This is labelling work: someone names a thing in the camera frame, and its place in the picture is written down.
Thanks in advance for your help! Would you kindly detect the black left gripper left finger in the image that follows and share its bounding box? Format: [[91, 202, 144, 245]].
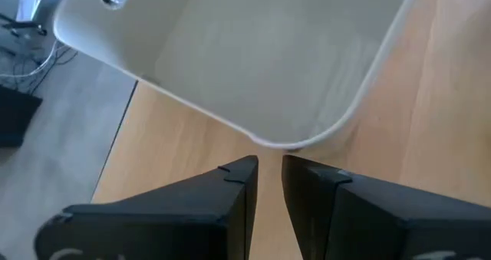
[[33, 154, 259, 260]]

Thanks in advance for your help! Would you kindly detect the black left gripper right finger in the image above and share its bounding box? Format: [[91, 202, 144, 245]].
[[281, 153, 491, 260]]

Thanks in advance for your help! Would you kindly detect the white plastic bin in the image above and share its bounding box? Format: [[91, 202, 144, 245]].
[[52, 0, 420, 150]]

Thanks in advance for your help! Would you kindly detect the black flat floor object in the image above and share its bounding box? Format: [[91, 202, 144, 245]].
[[0, 84, 44, 149]]

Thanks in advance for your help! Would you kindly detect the white floor cable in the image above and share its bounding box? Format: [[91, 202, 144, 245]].
[[0, 38, 59, 81]]

